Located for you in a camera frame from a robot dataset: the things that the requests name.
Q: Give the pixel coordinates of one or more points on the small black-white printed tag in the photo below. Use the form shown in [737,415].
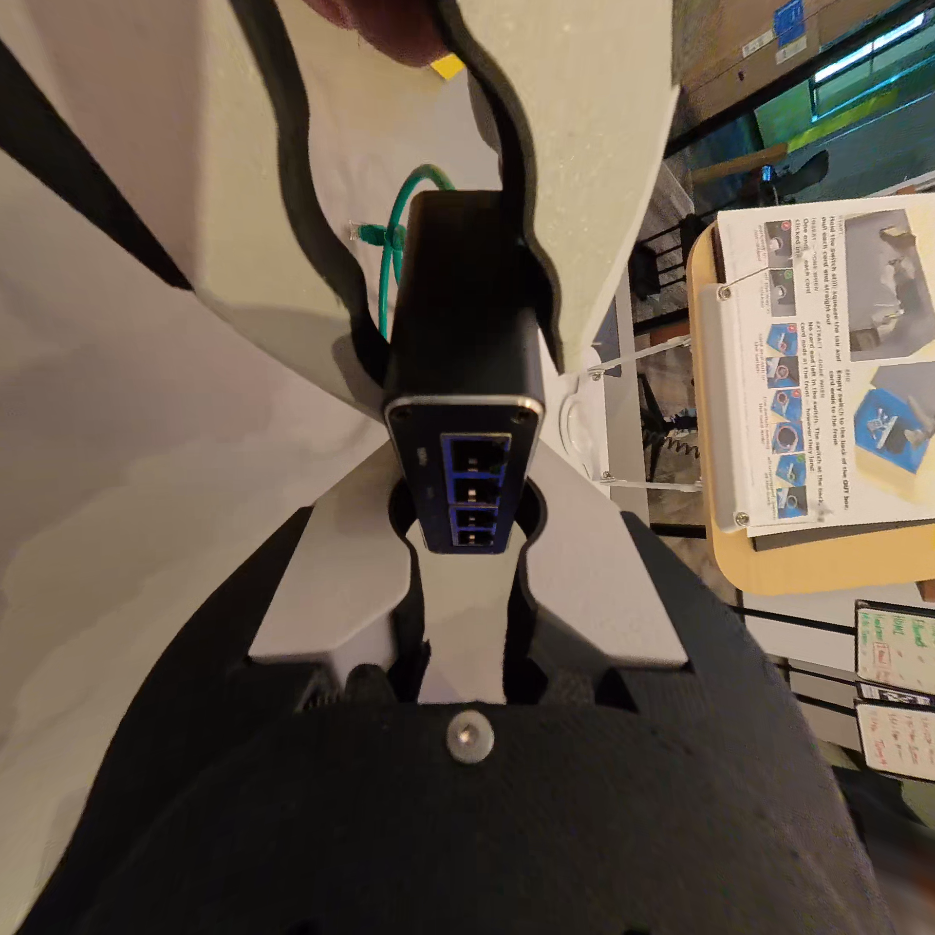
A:
[898,695]

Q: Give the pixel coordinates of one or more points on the cardboard box with blue label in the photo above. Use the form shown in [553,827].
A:
[730,36]

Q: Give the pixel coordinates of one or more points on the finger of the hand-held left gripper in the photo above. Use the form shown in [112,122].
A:
[599,109]
[146,109]

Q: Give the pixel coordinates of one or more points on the black ethernet splitter box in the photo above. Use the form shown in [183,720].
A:
[460,329]

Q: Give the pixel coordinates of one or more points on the whiteboard with red writing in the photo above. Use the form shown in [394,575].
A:
[898,738]

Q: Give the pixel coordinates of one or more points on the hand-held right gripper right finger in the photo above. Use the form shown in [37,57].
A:
[606,584]

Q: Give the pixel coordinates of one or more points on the person's left hand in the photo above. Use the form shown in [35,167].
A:
[380,22]

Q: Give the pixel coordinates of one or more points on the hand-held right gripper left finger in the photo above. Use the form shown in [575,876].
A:
[329,577]

